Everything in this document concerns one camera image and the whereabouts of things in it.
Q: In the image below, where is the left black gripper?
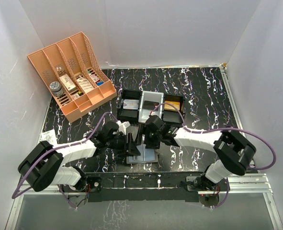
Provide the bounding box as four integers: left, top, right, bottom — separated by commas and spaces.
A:
106, 133, 140, 157

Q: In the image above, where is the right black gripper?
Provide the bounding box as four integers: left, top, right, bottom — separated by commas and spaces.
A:
134, 124, 162, 149

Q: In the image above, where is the grey leather card holder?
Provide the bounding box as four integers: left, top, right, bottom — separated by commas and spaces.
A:
126, 144, 158, 164

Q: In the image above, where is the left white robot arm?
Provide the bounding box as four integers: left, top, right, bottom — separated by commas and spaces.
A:
18, 121, 141, 192

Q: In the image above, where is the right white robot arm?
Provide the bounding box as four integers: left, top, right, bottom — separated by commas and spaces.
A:
136, 115, 256, 190

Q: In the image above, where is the black left card tray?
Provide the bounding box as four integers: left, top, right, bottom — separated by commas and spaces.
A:
117, 90, 142, 124

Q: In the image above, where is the black card tray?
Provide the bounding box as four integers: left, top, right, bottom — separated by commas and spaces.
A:
162, 94, 185, 127
117, 90, 142, 124

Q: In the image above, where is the black right card tray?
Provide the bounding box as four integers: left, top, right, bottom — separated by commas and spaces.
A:
162, 94, 185, 127

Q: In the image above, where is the white middle card tray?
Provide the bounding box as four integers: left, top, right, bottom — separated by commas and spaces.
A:
138, 91, 164, 123

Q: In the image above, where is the silver credit card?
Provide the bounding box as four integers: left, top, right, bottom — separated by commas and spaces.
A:
123, 99, 139, 110

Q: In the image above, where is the gold credit card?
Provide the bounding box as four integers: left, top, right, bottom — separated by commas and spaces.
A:
164, 101, 181, 111

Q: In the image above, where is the white label card stack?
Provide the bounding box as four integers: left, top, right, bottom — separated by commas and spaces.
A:
76, 75, 94, 93

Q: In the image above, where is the blue small object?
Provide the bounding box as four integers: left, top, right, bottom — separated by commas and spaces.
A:
96, 81, 104, 86

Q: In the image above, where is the small colourful packet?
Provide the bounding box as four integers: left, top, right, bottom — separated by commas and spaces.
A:
87, 69, 101, 83

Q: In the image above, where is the white patterned paper sheet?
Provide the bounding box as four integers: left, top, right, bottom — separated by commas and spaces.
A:
39, 129, 57, 145

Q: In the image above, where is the white red box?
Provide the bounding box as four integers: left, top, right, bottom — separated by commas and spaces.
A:
59, 74, 77, 92

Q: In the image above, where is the round patterned tin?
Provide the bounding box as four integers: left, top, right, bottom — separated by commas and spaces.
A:
49, 81, 64, 97

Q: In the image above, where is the orange plastic file organizer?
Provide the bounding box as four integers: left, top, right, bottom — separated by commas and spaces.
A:
27, 32, 117, 123

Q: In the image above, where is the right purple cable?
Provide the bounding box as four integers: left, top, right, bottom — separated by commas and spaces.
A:
150, 103, 277, 208

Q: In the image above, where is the purple cable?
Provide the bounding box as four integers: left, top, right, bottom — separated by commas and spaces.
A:
150, 103, 277, 208
11, 112, 122, 199

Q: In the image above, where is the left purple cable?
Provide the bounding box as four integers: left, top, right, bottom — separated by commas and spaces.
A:
11, 112, 122, 199

